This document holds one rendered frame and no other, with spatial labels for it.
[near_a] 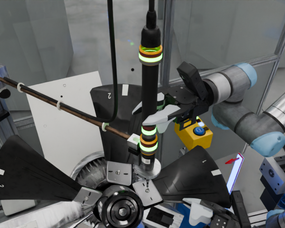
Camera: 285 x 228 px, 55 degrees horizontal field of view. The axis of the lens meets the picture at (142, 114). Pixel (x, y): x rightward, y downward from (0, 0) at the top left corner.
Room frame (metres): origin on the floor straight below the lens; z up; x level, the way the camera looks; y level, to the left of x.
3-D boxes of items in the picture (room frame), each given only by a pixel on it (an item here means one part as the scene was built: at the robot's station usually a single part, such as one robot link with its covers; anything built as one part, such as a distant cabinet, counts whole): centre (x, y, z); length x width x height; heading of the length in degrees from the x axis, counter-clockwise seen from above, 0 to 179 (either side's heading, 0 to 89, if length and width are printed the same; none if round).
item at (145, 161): (0.46, -0.02, 1.51); 0.04 x 0.04 x 0.46
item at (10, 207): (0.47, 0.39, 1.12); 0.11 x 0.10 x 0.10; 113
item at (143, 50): (0.46, -0.02, 1.65); 0.04 x 0.04 x 0.03
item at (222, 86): (0.57, -0.18, 1.49); 0.08 x 0.05 x 0.08; 33
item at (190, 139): (0.87, -0.23, 1.02); 0.16 x 0.10 x 0.11; 23
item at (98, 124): (0.62, 0.25, 1.39); 0.54 x 0.01 x 0.01; 58
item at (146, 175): (0.46, -0.01, 1.35); 0.09 x 0.07 x 0.10; 58
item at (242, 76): (0.62, -0.25, 1.48); 0.11 x 0.08 x 0.09; 123
